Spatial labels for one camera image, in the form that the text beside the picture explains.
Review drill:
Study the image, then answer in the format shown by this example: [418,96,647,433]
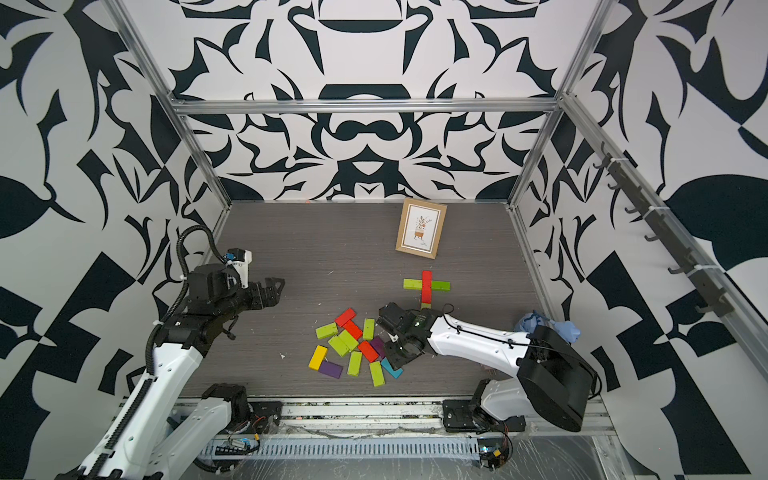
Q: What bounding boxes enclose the purple block centre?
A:
[369,336,386,359]

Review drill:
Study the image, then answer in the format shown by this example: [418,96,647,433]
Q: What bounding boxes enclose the purple block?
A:
[369,336,386,359]
[318,360,344,379]

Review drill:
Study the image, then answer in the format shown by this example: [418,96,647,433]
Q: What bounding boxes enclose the yellow block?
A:
[308,345,328,371]

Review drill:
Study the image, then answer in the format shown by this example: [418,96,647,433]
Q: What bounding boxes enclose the circuit board right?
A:
[478,436,514,471]

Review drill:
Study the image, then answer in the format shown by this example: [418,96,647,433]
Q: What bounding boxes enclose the red block pile lower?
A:
[357,341,380,363]

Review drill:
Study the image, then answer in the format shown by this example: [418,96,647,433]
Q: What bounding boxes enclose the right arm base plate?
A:
[441,399,527,433]

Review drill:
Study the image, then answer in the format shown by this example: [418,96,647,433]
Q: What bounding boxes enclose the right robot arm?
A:
[377,303,599,433]

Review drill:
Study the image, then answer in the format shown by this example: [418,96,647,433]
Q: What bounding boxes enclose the lime block bottom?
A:
[369,361,386,388]

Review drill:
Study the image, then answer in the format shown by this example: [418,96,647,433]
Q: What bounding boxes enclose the red block pile middle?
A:
[343,320,363,340]

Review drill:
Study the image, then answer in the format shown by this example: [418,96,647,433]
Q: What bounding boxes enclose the wall hook rail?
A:
[595,151,735,318]

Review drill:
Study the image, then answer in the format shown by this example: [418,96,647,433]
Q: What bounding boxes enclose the wooden picture frame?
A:
[395,199,447,259]

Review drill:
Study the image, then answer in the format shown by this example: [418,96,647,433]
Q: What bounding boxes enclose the green circuit board left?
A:
[214,436,261,457]

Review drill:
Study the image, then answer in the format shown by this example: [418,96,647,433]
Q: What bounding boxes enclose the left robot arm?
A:
[63,225,285,479]

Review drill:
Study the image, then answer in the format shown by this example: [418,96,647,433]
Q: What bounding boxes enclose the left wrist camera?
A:
[224,248,252,289]

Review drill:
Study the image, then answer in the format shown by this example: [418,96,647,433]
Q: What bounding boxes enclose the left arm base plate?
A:
[243,401,283,435]

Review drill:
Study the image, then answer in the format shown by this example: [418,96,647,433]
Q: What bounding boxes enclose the aluminium front rail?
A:
[119,395,616,438]

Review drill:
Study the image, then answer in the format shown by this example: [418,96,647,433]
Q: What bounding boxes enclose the purple block lower left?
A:
[318,360,344,379]

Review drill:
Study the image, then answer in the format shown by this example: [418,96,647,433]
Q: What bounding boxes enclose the white cable duct strip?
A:
[199,437,480,461]

